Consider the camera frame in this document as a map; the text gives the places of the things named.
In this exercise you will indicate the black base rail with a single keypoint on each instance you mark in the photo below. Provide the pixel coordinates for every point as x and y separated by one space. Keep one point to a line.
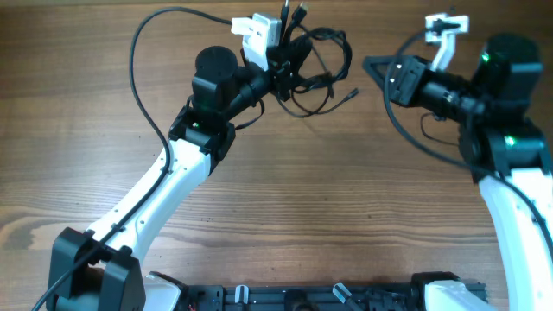
391 296

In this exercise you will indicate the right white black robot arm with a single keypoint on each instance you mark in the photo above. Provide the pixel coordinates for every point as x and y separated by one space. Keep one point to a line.
505 152

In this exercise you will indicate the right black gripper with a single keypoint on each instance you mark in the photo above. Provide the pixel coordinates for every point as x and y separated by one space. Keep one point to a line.
410 74

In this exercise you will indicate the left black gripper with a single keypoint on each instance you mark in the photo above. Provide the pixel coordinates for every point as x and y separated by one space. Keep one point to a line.
282 72

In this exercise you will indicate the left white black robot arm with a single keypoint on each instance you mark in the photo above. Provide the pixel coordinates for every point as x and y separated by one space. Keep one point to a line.
101 267

